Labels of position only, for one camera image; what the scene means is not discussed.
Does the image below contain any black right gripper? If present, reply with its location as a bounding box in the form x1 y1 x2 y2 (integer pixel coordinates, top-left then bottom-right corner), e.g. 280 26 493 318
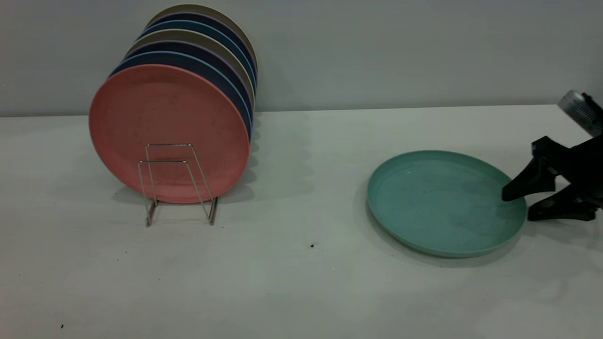
502 137 603 222

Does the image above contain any green round plate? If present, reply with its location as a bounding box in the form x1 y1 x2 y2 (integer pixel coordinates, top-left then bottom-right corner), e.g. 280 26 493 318
367 150 527 258

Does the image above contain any navy plate with blue rim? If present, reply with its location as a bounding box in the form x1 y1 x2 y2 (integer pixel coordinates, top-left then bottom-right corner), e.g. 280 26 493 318
109 51 253 142

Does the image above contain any dark purple plate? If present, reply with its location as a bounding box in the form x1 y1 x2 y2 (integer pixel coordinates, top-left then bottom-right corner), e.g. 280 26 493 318
125 40 255 121
146 12 258 81

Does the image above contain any pink round plate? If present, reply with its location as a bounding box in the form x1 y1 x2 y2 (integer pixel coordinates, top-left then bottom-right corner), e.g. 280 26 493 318
89 64 250 204

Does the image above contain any beige round plate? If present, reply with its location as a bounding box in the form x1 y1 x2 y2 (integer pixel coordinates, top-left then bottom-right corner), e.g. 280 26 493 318
146 4 259 71
126 29 256 109

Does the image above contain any teal blue plate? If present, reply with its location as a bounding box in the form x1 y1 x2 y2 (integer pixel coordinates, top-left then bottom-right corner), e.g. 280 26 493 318
137 20 257 95

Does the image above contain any metal wire plate rack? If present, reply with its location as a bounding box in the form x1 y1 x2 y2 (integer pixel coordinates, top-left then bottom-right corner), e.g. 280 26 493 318
138 144 219 227

